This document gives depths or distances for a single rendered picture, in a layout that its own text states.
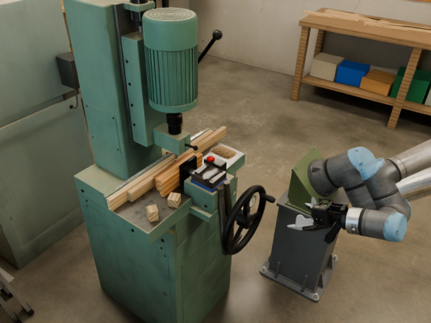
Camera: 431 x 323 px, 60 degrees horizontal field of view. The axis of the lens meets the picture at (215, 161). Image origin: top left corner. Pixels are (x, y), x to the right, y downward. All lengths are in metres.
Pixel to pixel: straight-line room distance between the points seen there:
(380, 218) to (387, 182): 0.15
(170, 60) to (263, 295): 1.46
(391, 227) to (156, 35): 0.92
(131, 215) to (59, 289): 1.11
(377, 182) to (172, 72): 0.77
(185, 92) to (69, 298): 1.43
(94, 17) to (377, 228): 1.13
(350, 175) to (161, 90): 0.93
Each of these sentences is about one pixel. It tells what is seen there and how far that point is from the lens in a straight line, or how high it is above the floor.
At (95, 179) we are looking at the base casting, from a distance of 1.69.
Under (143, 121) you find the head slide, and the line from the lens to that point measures 1.43.
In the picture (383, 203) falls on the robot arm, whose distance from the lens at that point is 1.38.
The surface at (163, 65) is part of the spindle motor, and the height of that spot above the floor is 1.37.
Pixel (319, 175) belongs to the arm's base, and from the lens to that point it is 1.84.
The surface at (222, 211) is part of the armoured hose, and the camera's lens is 1.39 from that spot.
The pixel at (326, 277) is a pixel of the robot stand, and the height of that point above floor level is 0.02.
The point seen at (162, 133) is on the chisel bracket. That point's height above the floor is 1.07.
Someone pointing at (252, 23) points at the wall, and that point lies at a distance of 4.92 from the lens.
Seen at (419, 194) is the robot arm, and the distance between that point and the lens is 1.76.
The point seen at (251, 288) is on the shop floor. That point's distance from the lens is 2.25.
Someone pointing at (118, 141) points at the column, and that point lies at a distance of 1.54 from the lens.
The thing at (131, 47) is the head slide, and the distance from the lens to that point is 1.34.
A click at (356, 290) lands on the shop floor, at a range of 2.39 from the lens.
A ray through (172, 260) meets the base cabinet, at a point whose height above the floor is 0.65.
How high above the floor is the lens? 1.81
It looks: 36 degrees down
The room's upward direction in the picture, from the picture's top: 2 degrees clockwise
